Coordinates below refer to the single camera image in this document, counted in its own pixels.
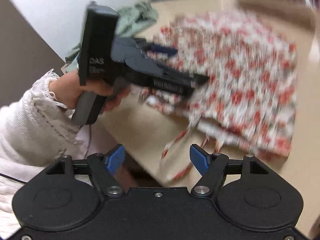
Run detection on red floral white dress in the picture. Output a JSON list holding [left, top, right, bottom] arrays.
[[143, 10, 299, 181]]

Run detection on white knit sleeve forearm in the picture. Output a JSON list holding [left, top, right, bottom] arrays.
[[1, 70, 86, 239]]

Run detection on person's left hand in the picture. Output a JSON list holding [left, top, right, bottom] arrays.
[[48, 69, 131, 113]]

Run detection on green patterned garment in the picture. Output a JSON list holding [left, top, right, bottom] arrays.
[[61, 2, 158, 74]]

